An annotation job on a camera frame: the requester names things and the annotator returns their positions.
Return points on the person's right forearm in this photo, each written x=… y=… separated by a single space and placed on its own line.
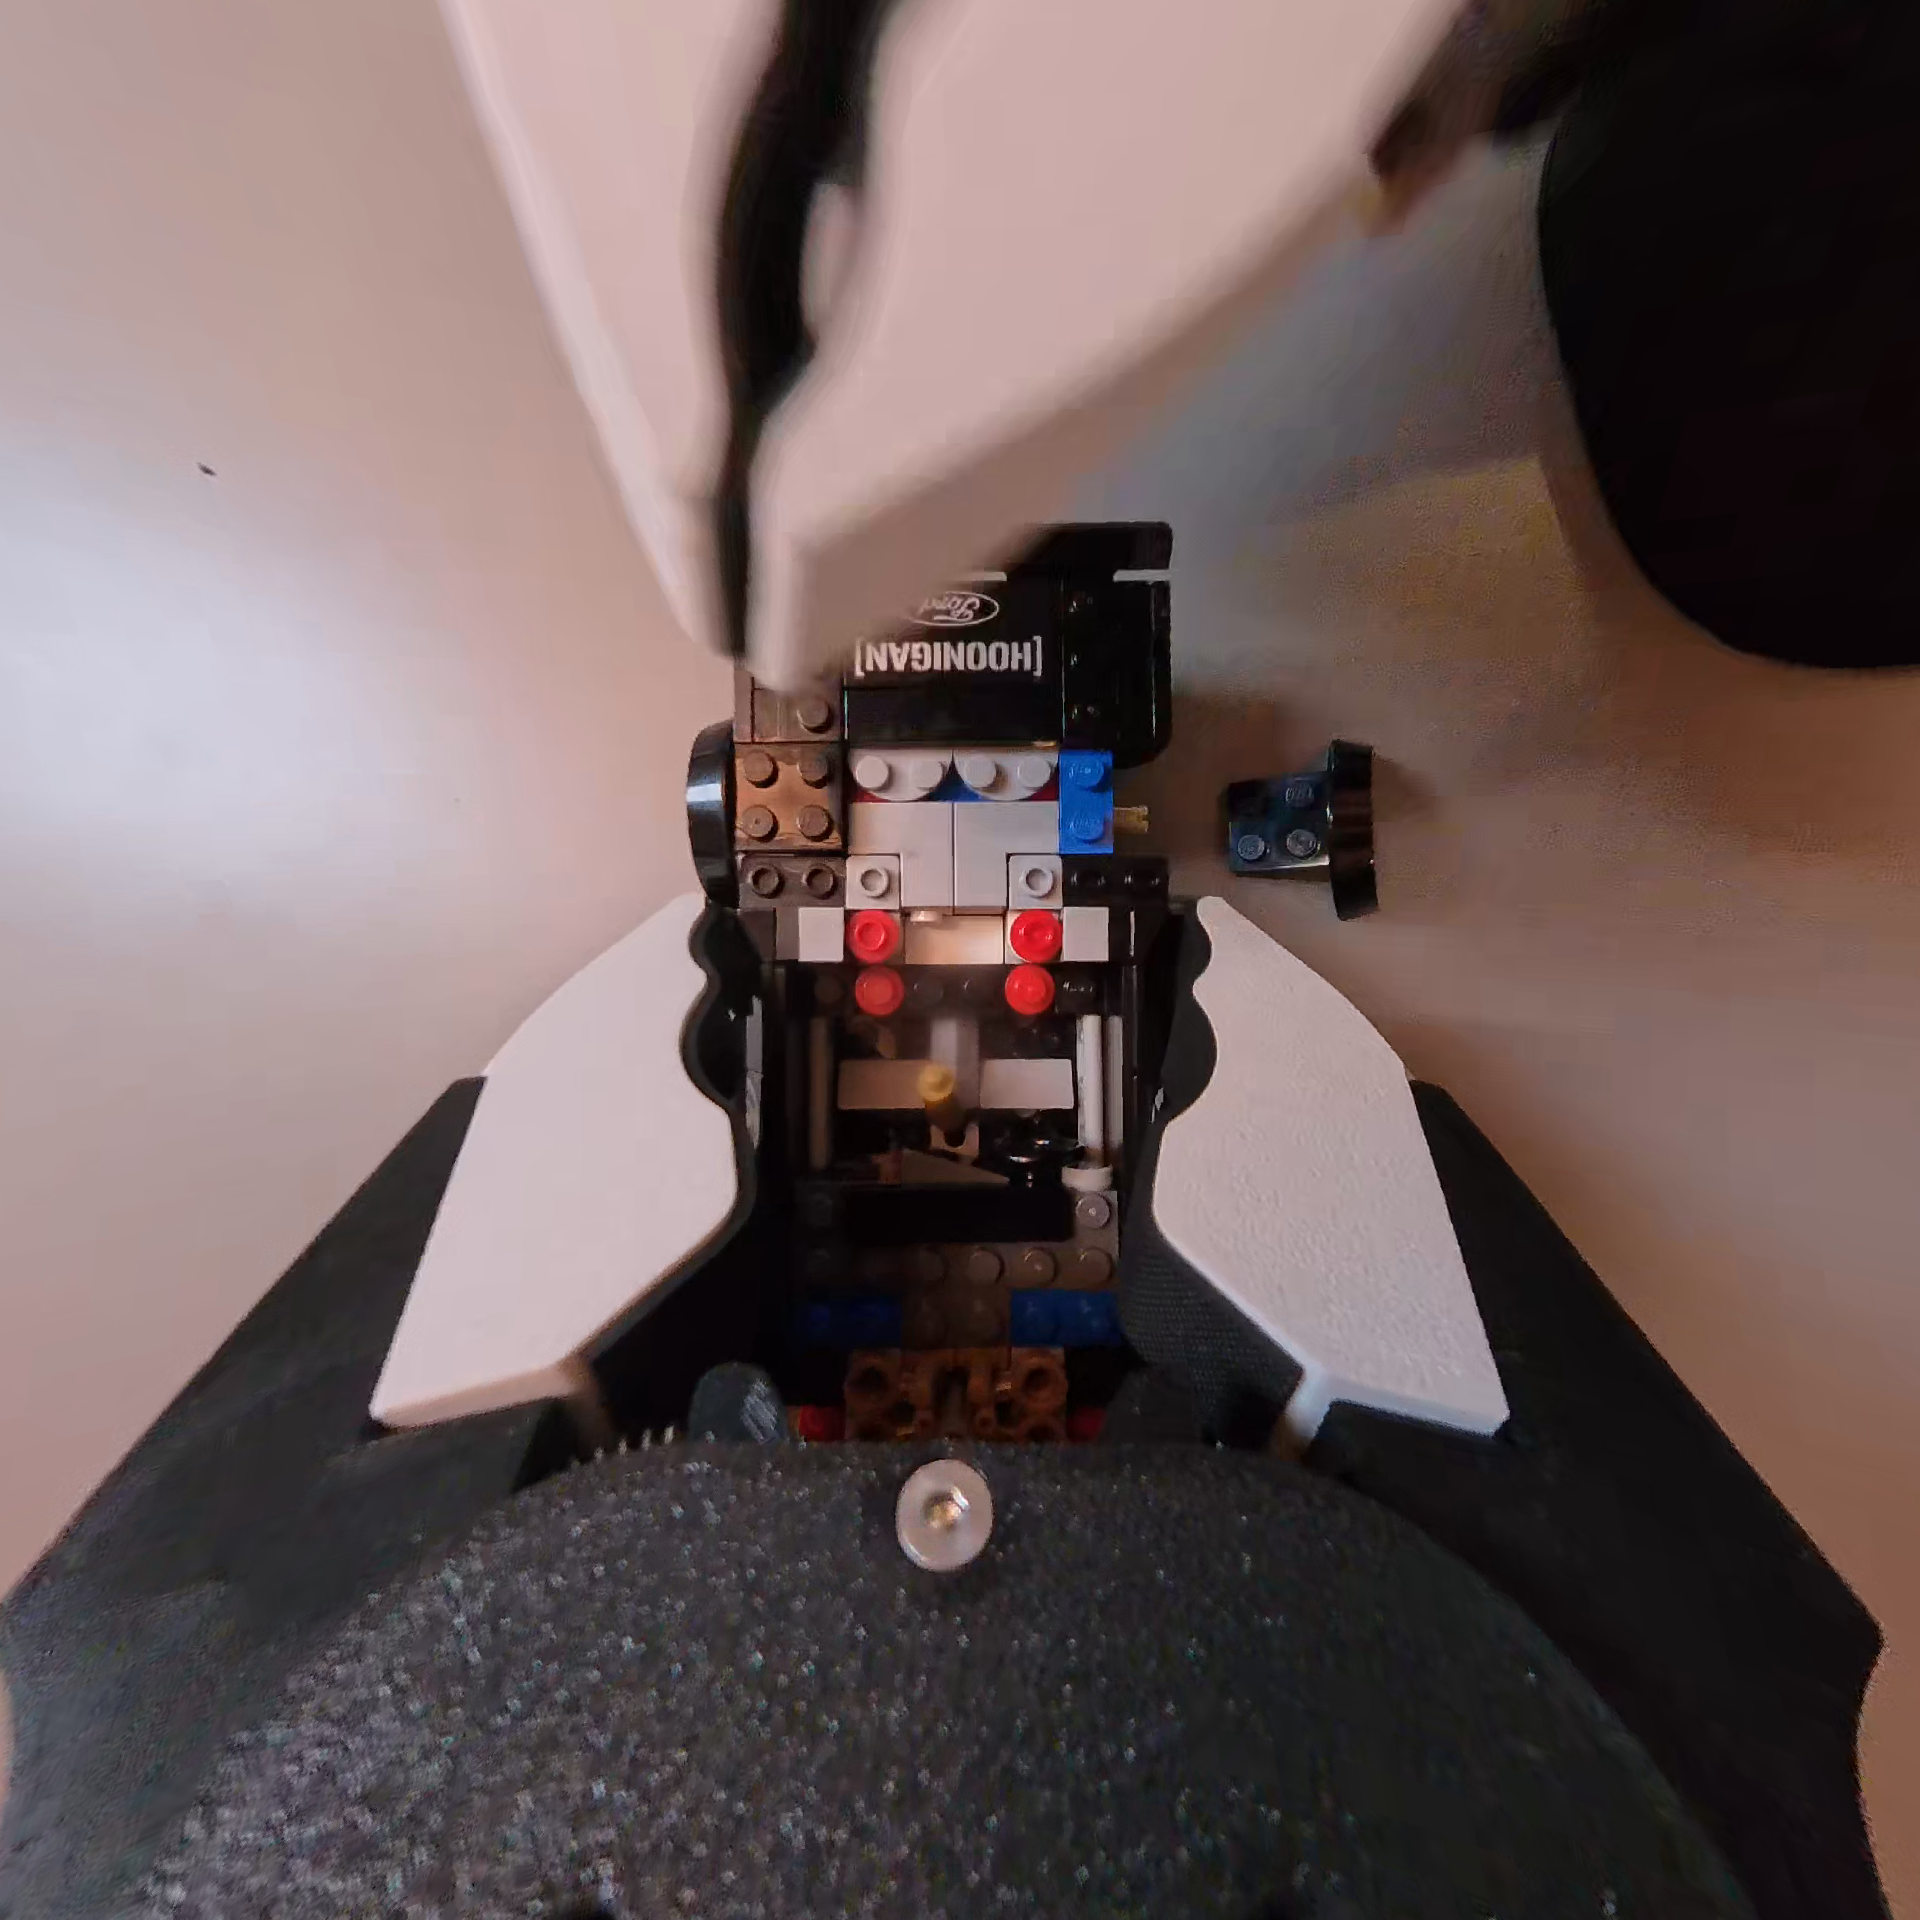
x=1755 y=374

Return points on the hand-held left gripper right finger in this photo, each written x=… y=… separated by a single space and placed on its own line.
x=1321 y=1201

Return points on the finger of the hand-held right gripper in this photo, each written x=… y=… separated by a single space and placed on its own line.
x=1049 y=270
x=631 y=223

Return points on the black wheel arch brick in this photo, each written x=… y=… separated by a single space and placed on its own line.
x=1291 y=840

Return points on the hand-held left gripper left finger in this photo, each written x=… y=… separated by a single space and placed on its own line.
x=584 y=1184

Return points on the black toy brick car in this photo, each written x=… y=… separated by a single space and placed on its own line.
x=1105 y=661

